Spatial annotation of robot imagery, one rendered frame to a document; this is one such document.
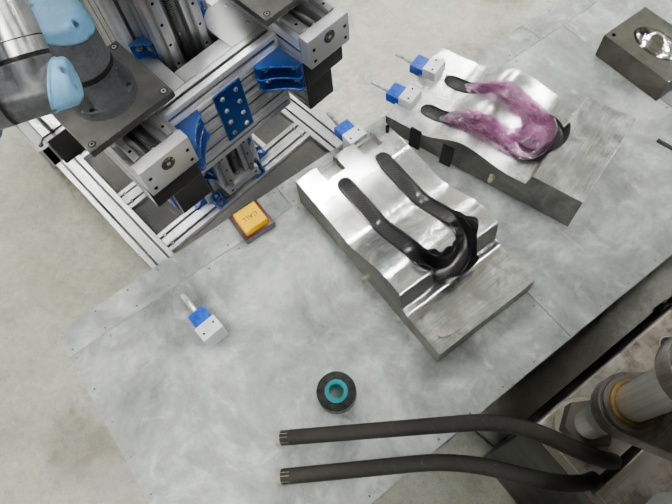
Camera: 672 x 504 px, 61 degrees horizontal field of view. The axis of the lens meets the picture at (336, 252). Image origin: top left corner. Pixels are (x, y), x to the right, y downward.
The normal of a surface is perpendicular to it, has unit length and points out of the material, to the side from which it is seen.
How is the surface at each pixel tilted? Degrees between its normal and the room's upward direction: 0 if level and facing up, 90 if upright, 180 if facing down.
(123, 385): 0
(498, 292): 0
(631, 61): 90
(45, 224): 0
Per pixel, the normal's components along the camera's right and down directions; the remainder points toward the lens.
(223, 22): -0.07, -0.42
